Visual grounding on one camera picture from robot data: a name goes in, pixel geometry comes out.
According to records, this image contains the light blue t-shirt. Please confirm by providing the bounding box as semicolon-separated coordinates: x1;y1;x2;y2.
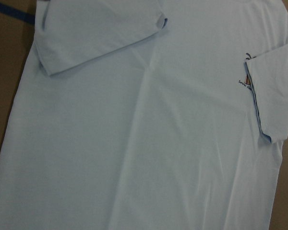
0;0;288;230

